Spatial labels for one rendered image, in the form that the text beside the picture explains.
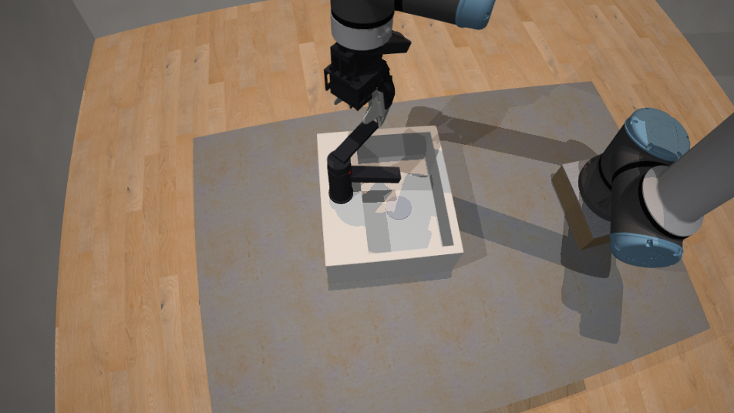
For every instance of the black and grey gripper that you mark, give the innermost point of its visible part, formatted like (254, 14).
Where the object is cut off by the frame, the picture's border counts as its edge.
(355, 83)

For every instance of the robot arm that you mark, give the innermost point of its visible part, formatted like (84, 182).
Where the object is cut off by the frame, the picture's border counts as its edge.
(650, 216)

